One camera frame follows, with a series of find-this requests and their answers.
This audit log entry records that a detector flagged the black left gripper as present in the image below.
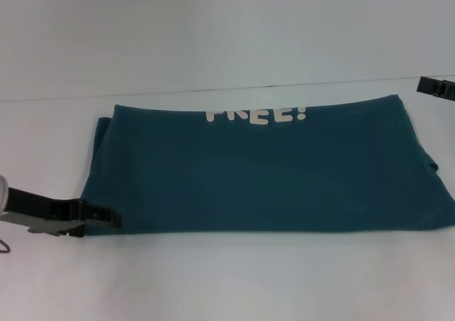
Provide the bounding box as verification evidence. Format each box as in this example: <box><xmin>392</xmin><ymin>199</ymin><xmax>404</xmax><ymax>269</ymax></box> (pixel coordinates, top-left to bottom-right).
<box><xmin>2</xmin><ymin>185</ymin><xmax>123</xmax><ymax>239</ymax></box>

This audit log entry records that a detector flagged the teal blue shirt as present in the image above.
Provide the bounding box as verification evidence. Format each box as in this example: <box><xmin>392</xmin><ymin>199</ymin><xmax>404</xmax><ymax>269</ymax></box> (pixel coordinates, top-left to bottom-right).
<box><xmin>80</xmin><ymin>93</ymin><xmax>455</xmax><ymax>238</ymax></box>

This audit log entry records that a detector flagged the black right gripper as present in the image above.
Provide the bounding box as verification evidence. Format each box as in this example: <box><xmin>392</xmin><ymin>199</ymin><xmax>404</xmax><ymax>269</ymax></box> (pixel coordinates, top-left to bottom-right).
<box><xmin>416</xmin><ymin>75</ymin><xmax>455</xmax><ymax>102</ymax></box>

